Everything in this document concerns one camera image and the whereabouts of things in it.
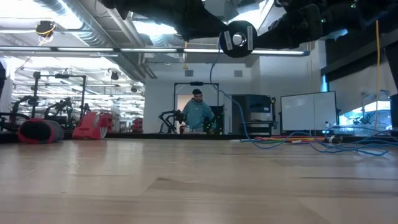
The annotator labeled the blue ethernet cable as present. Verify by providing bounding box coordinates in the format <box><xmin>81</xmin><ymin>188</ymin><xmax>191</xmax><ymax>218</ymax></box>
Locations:
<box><xmin>208</xmin><ymin>40</ymin><xmax>398</xmax><ymax>157</ymax></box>

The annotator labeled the long ceiling light bar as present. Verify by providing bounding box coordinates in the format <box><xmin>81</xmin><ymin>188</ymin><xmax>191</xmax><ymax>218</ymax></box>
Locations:
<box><xmin>0</xmin><ymin>45</ymin><xmax>311</xmax><ymax>57</ymax></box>

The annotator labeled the whiteboard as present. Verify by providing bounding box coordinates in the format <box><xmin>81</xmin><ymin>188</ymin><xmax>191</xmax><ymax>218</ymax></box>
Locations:
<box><xmin>279</xmin><ymin>90</ymin><xmax>340</xmax><ymax>133</ymax></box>

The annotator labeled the black equipment cabinet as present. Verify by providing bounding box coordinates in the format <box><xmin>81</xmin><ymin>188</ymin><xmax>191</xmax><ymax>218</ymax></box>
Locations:
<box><xmin>230</xmin><ymin>93</ymin><xmax>277</xmax><ymax>135</ymax></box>

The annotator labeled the person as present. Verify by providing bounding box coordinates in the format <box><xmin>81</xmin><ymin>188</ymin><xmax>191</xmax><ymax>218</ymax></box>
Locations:
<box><xmin>181</xmin><ymin>88</ymin><xmax>216</xmax><ymax>134</ymax></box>

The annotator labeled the red workshop equipment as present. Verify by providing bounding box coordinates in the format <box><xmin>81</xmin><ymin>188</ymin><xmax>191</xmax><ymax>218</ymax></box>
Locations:
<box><xmin>131</xmin><ymin>117</ymin><xmax>144</xmax><ymax>134</ymax></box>

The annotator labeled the clear plastic bin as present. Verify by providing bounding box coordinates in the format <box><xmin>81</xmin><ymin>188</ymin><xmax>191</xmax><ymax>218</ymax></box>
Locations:
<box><xmin>338</xmin><ymin>123</ymin><xmax>393</xmax><ymax>137</ymax></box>

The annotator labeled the red tape dispenser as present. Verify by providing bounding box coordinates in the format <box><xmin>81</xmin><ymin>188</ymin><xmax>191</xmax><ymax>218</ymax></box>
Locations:
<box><xmin>72</xmin><ymin>111</ymin><xmax>113</xmax><ymax>140</ymax></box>

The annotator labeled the grey tube with red rim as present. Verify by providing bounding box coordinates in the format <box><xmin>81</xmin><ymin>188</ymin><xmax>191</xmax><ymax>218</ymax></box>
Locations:
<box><xmin>17</xmin><ymin>118</ymin><xmax>65</xmax><ymax>145</ymax></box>

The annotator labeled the silver ventilation duct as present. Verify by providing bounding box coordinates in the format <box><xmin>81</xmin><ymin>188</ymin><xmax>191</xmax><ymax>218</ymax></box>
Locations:
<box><xmin>32</xmin><ymin>0</ymin><xmax>158</xmax><ymax>82</ymax></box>

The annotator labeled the black aluminium table frame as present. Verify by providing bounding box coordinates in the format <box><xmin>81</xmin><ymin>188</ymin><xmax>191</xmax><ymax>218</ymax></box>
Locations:
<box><xmin>0</xmin><ymin>130</ymin><xmax>398</xmax><ymax>144</ymax></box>

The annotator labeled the black yellow ceiling cable reel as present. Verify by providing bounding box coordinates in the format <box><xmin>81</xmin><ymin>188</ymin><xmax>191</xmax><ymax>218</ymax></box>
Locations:
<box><xmin>34</xmin><ymin>20</ymin><xmax>57</xmax><ymax>40</ymax></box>

